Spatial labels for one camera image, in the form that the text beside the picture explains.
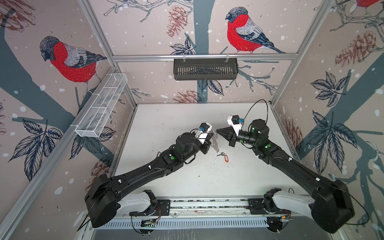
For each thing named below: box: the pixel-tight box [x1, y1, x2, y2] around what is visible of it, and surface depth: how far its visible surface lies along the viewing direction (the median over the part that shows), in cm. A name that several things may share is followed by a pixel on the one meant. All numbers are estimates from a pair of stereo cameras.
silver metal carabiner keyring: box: [210, 130, 220, 153], surface depth 76 cm
